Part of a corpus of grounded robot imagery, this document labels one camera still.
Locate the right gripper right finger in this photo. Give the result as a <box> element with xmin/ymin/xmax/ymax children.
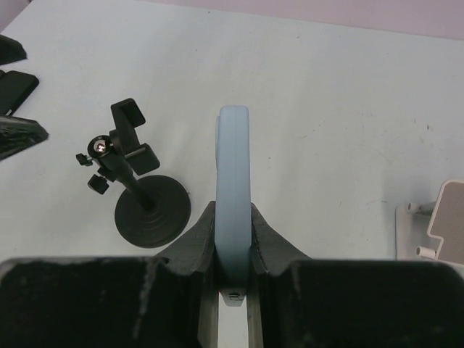
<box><xmin>246</xmin><ymin>208</ymin><xmax>463</xmax><ymax>347</ymax></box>

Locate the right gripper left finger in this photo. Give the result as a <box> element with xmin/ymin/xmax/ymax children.
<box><xmin>1</xmin><ymin>203</ymin><xmax>218</xmax><ymax>347</ymax></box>

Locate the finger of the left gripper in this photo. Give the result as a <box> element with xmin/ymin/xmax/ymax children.
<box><xmin>0</xmin><ymin>116</ymin><xmax>49</xmax><ymax>160</ymax></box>
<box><xmin>0</xmin><ymin>35</ymin><xmax>27</xmax><ymax>65</ymax></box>

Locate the black phone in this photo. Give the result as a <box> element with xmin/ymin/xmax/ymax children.
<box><xmin>0</xmin><ymin>70</ymin><xmax>39</xmax><ymax>116</ymax></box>

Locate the black round base phone stand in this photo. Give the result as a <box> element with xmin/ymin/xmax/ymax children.
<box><xmin>75</xmin><ymin>98</ymin><xmax>191</xmax><ymax>248</ymax></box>

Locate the phone with light blue case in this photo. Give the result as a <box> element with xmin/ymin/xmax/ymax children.
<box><xmin>215</xmin><ymin>105</ymin><xmax>252</xmax><ymax>307</ymax></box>

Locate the white phone stand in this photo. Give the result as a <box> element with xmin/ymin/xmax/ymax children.
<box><xmin>395</xmin><ymin>180</ymin><xmax>463</xmax><ymax>268</ymax></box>

